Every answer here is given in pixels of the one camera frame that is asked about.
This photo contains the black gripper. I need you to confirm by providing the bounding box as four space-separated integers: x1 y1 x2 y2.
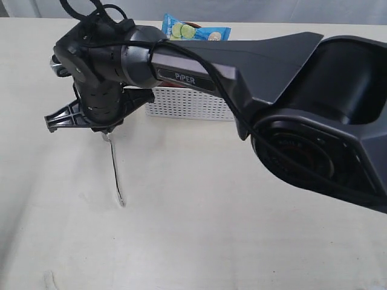
45 83 155 133

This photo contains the silver fork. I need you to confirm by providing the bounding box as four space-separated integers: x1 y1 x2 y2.
102 132 126 208

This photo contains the blue chips bag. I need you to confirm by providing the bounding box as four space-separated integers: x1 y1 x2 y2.
161 13 232 41

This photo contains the brown wooden plate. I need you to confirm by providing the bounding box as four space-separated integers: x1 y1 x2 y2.
184 22 201 28

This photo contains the white perforated plastic basket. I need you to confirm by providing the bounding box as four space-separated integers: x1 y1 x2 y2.
145 86 234 121

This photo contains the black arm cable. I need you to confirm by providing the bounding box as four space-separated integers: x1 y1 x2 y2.
59 0 387 202

